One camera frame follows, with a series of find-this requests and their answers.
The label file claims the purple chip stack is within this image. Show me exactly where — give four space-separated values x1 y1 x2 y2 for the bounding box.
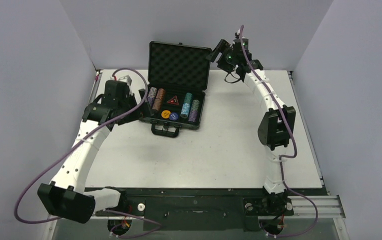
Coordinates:
188 109 198 123
147 97 155 109

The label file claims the yellow round button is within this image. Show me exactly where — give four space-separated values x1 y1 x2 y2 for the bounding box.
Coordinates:
161 110 171 119

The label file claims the triangular all-in button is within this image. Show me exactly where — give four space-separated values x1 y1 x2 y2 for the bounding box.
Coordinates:
166 95 179 106

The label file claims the blue round button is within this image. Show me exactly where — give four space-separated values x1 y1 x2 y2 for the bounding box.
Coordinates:
169 112 180 121

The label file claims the black poker case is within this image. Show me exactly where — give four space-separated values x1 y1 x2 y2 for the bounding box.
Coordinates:
140 41 211 138

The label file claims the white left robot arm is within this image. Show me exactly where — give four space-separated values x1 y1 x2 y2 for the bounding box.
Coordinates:
37 76 142 224

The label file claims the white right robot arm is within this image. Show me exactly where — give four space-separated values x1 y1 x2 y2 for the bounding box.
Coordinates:
206 32 296 216

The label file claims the blue-grey chip stack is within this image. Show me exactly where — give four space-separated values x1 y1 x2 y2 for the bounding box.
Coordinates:
147 87 157 99

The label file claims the orange chip stack in case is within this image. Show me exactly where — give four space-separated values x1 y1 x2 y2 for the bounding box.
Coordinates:
156 88 166 101

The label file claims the light blue chip stack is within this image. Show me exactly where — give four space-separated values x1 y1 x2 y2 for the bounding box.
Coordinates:
180 102 191 119

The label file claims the teal chip stack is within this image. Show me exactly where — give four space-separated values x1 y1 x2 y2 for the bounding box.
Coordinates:
183 92 193 105

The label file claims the green-grey chip stack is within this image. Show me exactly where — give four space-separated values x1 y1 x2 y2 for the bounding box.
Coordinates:
191 99 200 112

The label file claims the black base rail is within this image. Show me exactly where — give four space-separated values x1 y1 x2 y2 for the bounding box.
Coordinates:
97 188 345 232

